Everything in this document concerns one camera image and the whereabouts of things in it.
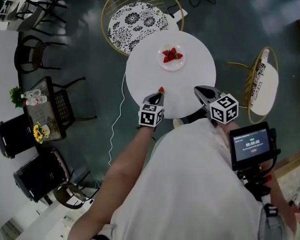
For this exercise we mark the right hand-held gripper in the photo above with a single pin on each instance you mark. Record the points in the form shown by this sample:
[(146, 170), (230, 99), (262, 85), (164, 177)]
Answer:
[(223, 107)]

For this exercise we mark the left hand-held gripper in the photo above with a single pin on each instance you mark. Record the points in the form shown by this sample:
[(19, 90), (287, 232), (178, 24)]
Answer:
[(150, 115)]

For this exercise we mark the red strawberry fruit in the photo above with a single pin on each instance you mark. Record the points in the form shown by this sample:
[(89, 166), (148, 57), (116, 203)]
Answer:
[(161, 89)]

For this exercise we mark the white plate of strawberries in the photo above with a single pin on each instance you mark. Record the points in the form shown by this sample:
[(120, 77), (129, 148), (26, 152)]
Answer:
[(171, 67)]

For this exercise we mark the heap of strawberries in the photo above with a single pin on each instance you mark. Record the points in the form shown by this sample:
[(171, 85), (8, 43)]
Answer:
[(171, 56)]

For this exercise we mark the person's right forearm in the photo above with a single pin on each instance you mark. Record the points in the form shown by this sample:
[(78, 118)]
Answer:
[(226, 131)]

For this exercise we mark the person's left forearm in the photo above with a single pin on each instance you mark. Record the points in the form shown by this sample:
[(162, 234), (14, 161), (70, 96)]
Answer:
[(120, 174)]

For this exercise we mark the white round table gold legs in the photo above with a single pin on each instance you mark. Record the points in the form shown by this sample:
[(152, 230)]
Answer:
[(195, 66)]

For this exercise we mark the person's white shoe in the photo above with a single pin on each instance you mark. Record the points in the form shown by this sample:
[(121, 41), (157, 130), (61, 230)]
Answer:
[(177, 123)]

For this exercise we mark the floral round cushion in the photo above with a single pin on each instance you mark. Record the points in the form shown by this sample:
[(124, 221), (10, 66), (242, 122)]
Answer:
[(258, 76), (135, 26)]

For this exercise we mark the white power strip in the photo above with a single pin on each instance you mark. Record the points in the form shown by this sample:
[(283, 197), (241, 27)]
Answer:
[(181, 13)]

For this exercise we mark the person's white shirt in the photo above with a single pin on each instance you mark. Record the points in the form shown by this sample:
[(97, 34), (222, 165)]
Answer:
[(190, 184)]

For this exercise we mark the dark glass side table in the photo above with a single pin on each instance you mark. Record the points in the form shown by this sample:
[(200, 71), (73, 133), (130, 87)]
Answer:
[(43, 114)]

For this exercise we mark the sunflower pot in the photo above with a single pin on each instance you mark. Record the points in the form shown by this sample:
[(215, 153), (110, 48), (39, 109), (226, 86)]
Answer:
[(40, 132)]

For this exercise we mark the bundle of clear water bottles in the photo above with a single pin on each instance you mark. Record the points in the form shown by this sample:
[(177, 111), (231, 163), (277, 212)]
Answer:
[(35, 97)]

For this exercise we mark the dark wooden round chair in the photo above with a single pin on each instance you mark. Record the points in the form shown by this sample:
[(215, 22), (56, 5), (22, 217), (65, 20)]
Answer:
[(65, 196)]

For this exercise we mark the dark armchair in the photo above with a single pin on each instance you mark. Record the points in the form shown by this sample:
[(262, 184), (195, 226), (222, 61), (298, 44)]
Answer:
[(27, 54)]

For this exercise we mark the green potted plant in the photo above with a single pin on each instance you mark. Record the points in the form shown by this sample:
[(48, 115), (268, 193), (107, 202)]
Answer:
[(17, 96)]

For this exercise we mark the black hard case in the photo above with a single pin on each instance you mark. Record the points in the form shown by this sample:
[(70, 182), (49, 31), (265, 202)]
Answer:
[(40, 176), (15, 136)]

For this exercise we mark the grey padded chair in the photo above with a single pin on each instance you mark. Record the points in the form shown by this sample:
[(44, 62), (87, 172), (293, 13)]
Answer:
[(32, 19)]

